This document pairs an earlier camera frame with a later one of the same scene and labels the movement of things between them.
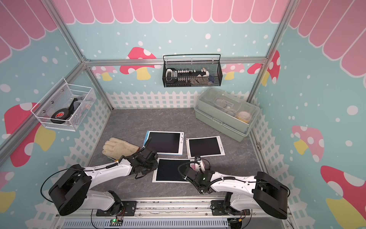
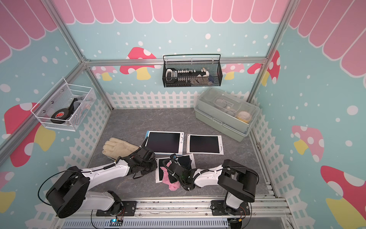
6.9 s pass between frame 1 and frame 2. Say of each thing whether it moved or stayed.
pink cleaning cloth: moved
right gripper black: moved
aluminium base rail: stayed
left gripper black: stayed
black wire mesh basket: stayed
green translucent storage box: stayed
